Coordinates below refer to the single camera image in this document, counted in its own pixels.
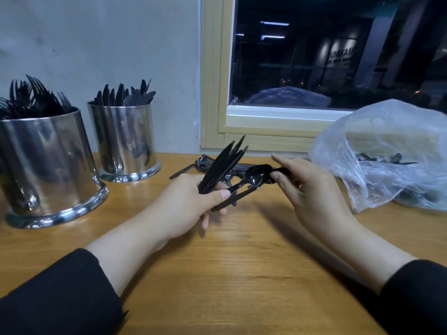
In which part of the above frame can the person's right hand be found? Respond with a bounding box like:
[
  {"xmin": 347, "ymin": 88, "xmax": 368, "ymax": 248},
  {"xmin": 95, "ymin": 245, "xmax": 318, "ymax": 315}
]
[{"xmin": 270, "ymin": 154, "xmax": 357, "ymax": 238}]

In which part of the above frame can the person's left hand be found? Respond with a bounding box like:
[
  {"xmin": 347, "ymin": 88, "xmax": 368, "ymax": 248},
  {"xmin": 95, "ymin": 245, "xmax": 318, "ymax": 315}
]
[{"xmin": 150, "ymin": 174, "xmax": 233, "ymax": 241}]

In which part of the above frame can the pile of black plastic cutlery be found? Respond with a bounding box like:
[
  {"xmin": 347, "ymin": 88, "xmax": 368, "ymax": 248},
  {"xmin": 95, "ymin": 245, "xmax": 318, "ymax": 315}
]
[{"xmin": 169, "ymin": 154, "xmax": 280, "ymax": 207}]

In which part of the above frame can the black plastic spoon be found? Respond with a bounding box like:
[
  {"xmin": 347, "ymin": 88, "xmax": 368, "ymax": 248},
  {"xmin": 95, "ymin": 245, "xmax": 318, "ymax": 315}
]
[{"xmin": 213, "ymin": 164, "xmax": 291, "ymax": 211}]

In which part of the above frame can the bunch of black knives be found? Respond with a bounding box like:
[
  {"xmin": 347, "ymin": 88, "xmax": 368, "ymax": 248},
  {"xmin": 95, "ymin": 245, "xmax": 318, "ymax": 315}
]
[{"xmin": 91, "ymin": 79, "xmax": 157, "ymax": 107}]

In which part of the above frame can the bunch of black forks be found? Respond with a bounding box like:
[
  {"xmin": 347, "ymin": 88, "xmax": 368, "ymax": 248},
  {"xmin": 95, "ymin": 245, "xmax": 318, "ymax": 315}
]
[{"xmin": 0, "ymin": 74, "xmax": 74, "ymax": 121}]

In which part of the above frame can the person's left forearm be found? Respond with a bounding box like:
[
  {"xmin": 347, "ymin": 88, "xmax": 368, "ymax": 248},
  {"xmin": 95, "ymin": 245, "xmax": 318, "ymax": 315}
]
[{"xmin": 0, "ymin": 220, "xmax": 176, "ymax": 335}]

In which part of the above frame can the clear plastic bag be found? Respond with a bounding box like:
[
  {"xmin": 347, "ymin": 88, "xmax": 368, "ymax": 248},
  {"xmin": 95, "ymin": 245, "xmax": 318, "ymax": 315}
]
[{"xmin": 309, "ymin": 100, "xmax": 447, "ymax": 212}]

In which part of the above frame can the dark parked car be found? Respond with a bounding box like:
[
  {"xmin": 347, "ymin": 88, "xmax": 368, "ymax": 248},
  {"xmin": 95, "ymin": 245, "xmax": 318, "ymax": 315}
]
[{"xmin": 246, "ymin": 86, "xmax": 332, "ymax": 109}]

